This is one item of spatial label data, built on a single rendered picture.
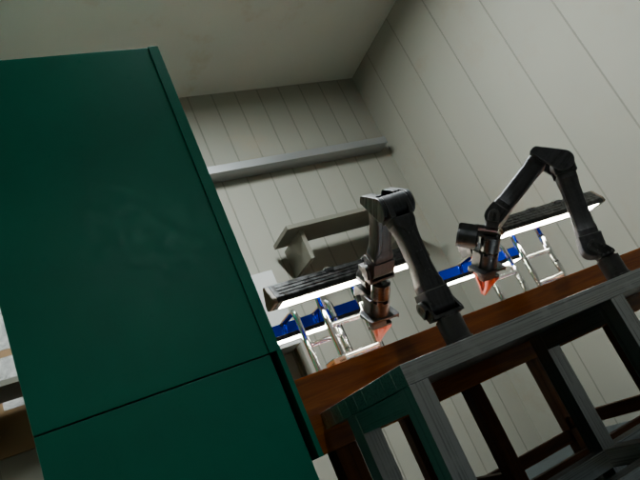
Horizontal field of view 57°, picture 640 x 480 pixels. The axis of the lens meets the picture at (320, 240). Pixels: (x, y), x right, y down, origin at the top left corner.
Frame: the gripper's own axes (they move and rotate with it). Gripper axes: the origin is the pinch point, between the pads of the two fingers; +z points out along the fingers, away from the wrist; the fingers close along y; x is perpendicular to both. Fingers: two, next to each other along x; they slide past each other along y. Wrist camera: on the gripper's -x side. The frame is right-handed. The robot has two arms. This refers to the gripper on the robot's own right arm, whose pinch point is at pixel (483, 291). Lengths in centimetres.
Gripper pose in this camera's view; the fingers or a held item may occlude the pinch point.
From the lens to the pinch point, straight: 193.9
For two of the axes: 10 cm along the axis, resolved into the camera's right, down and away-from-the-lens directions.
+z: 0.0, 9.0, 4.3
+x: 5.2, 3.6, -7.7
